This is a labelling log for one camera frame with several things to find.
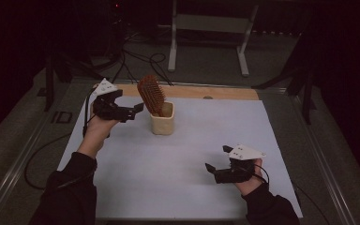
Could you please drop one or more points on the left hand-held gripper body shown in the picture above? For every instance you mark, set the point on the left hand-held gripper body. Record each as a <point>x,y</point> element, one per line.
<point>106,108</point>

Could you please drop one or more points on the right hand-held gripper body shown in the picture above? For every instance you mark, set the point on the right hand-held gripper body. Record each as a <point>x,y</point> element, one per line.
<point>243,153</point>

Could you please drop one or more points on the brown wooden hairbrush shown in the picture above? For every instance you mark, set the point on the brown wooden hairbrush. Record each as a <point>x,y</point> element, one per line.
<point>151,93</point>

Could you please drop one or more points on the beige square cup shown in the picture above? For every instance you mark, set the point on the beige square cup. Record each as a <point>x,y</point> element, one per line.
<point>163,125</point>

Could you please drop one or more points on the person's left hand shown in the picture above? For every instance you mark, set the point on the person's left hand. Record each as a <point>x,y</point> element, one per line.
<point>97,134</point>

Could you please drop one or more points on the person's right hand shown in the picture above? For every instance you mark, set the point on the person's right hand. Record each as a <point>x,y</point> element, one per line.
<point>250,187</point>

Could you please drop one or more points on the white table mat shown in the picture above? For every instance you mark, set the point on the white table mat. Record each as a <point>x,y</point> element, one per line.
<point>175,162</point>

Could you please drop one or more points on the black square floor socket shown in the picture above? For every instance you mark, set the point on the black square floor socket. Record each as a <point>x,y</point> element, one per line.
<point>62,117</point>

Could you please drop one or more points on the black metal stand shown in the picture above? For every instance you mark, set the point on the black metal stand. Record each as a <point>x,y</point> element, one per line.
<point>49,84</point>
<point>307,97</point>

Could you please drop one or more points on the black equipment with red light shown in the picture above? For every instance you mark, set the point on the black equipment with red light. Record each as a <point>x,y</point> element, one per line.
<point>116,18</point>

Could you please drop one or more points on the white metal stand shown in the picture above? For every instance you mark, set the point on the white metal stand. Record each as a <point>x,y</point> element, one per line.
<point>212,23</point>

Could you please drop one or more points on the grey metal rail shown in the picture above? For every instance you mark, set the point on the grey metal rail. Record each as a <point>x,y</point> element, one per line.
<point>225,85</point>
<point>15,175</point>
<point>328,175</point>

